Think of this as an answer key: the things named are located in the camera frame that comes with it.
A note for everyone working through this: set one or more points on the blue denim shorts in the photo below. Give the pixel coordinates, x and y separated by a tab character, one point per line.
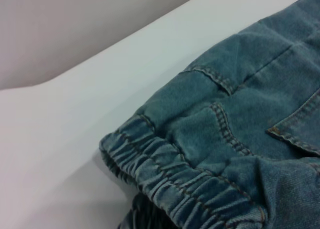
237	139

